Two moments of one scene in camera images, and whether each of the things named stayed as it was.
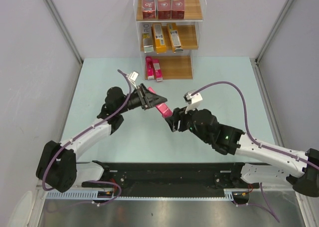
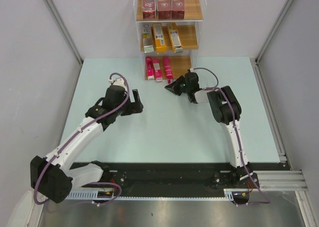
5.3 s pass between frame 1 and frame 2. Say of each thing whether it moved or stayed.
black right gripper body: moved
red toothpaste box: stayed
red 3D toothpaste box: stayed
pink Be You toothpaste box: stayed
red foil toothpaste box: stayed
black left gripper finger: moved
